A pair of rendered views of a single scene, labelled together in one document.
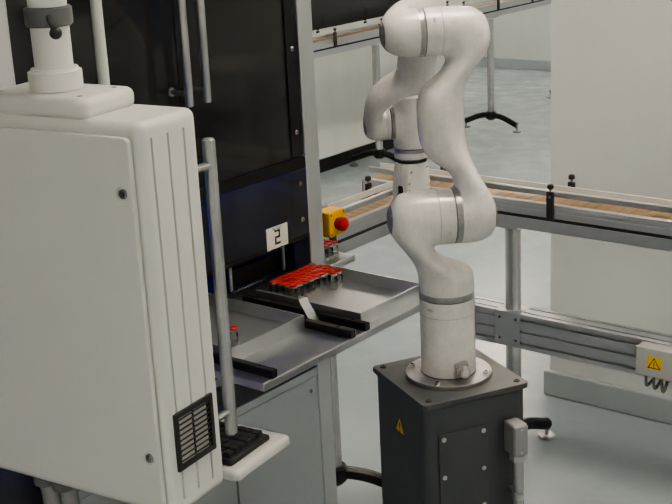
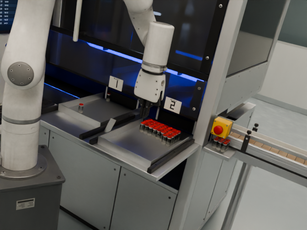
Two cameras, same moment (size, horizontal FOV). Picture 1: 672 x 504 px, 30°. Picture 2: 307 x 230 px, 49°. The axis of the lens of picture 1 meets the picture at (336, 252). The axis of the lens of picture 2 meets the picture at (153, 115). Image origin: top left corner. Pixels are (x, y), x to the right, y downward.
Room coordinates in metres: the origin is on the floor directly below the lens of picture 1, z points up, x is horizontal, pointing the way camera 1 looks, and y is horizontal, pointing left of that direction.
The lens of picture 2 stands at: (2.78, -1.31, 1.54)
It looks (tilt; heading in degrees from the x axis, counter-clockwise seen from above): 21 degrees down; 78
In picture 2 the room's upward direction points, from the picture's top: 12 degrees clockwise
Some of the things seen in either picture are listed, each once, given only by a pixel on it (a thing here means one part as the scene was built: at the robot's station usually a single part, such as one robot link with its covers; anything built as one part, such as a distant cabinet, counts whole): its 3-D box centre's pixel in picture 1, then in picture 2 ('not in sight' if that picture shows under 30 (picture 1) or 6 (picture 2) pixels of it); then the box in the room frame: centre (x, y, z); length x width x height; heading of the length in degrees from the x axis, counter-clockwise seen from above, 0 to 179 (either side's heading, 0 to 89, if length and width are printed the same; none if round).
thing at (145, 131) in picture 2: (313, 284); (156, 133); (3.11, 0.06, 0.90); 0.18 x 0.02 x 0.05; 140
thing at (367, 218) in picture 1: (351, 215); (285, 156); (3.70, -0.05, 0.92); 0.69 x 0.16 x 0.16; 141
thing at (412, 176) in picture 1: (412, 177); (150, 83); (2.99, -0.20, 1.21); 0.10 x 0.08 x 0.11; 141
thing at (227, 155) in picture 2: (322, 259); (220, 149); (3.43, 0.04, 0.87); 0.14 x 0.13 x 0.02; 51
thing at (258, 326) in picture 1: (216, 325); (101, 108); (2.86, 0.30, 0.90); 0.34 x 0.26 x 0.04; 51
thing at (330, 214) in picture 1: (328, 221); (222, 127); (3.39, 0.02, 0.99); 0.08 x 0.07 x 0.07; 51
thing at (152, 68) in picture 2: (411, 152); (154, 66); (2.99, -0.20, 1.27); 0.09 x 0.08 x 0.03; 141
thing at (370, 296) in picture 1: (339, 293); (145, 140); (3.05, 0.00, 0.90); 0.34 x 0.26 x 0.04; 50
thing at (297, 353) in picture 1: (284, 319); (119, 129); (2.95, 0.14, 0.87); 0.70 x 0.48 x 0.02; 141
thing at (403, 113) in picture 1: (408, 119); (158, 42); (2.99, -0.19, 1.35); 0.09 x 0.08 x 0.13; 96
